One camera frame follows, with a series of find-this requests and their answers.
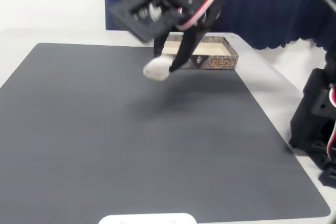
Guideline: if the small white block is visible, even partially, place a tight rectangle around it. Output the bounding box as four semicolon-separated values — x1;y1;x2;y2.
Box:
143;52;176;82

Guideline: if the brown patterned cardboard box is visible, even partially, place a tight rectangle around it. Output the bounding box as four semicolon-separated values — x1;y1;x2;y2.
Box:
160;34;240;71

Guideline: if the navy blue curtain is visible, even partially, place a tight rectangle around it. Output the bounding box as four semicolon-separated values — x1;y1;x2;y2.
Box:
103;0;336;51

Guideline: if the dark gray textured mat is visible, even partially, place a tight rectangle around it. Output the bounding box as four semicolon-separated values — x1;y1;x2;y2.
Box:
0;42;331;221

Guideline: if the white rounded device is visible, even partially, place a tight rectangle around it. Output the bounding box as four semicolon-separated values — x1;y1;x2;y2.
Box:
98;212;197;224

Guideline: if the black table clamp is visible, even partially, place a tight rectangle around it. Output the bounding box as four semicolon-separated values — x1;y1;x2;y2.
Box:
318;167;336;190

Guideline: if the red white black servo wire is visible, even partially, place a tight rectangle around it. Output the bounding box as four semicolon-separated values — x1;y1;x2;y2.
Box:
176;0;226;31

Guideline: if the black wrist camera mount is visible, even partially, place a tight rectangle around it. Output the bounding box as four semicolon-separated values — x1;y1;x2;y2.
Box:
108;0;186;43

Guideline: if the red white base servo wire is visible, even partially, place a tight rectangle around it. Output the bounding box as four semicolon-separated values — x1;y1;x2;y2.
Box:
324;82;336;165

